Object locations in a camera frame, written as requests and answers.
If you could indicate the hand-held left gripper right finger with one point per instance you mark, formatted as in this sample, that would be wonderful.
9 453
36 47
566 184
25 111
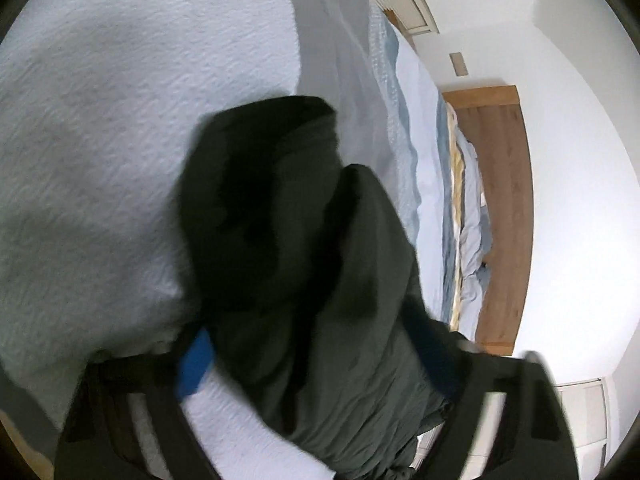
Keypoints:
441 360

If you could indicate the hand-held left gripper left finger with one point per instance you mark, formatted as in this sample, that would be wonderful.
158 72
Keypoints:
196 364

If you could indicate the dark green jacket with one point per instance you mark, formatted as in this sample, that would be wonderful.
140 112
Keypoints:
300 270

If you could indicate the white drawer cabinet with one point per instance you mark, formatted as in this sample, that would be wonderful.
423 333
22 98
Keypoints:
585 410

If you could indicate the wooden headboard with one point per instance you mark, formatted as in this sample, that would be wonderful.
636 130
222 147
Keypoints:
505 170

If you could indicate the light blue striped duvet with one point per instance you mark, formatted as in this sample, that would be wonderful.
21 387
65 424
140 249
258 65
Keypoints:
425 160

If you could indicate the white textured bedspread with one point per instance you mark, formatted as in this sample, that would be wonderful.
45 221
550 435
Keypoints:
125 110

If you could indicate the grey bed sheet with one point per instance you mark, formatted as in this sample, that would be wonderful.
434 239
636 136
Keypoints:
340 60

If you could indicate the beige wall plate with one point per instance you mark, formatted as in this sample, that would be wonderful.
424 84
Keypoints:
458 63

